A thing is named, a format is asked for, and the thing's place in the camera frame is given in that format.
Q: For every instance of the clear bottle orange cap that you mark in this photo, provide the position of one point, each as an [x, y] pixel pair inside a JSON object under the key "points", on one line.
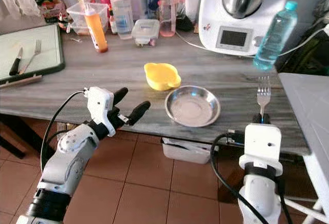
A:
{"points": [[121, 11]]}

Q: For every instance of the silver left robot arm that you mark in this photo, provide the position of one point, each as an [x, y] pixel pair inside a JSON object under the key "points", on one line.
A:
{"points": [[69, 157]]}

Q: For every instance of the blue water bottle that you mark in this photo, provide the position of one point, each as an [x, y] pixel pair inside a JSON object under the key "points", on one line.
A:
{"points": [[275, 36]]}

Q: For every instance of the yellow plastic bowl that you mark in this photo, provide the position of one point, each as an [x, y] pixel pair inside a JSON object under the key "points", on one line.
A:
{"points": [[162, 77]]}

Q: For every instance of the pink drinking bottle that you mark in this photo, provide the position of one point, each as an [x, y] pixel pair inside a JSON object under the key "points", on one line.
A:
{"points": [[168, 8]]}

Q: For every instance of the white folding table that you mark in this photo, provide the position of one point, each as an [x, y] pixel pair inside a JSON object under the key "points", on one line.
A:
{"points": [[308, 116]]}

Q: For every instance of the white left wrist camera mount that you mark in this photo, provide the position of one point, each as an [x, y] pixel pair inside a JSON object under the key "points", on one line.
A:
{"points": [[99, 106]]}

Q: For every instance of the brown wooden stick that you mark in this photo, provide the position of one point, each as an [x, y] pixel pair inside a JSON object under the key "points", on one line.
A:
{"points": [[23, 80]]}

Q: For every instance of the round steel plate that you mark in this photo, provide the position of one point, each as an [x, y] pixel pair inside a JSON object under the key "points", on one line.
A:
{"points": [[192, 107]]}

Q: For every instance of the steel fork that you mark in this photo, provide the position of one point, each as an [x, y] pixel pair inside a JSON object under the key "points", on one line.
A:
{"points": [[263, 95], [37, 46]]}

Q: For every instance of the orange sauce bottle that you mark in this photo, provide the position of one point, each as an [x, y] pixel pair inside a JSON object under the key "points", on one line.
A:
{"points": [[96, 31]]}

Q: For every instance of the white storage box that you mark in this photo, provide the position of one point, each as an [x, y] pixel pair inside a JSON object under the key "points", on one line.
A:
{"points": [[185, 151]]}

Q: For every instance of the white kitchen appliance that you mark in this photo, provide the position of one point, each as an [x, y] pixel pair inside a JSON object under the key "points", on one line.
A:
{"points": [[223, 18]]}

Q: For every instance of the small lidded clear container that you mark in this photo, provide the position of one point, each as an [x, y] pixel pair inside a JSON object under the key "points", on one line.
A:
{"points": [[145, 33]]}

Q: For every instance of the black bag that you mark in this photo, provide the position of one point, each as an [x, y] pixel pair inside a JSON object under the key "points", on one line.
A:
{"points": [[306, 54]]}

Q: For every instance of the dark wooden grey-top table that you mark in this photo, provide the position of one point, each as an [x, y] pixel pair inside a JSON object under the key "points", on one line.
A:
{"points": [[123, 75]]}

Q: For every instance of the clear plastic container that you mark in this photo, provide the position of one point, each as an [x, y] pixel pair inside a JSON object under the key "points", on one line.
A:
{"points": [[76, 18]]}

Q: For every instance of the white green-rimmed cutting board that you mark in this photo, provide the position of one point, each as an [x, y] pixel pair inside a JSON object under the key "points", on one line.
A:
{"points": [[51, 44]]}

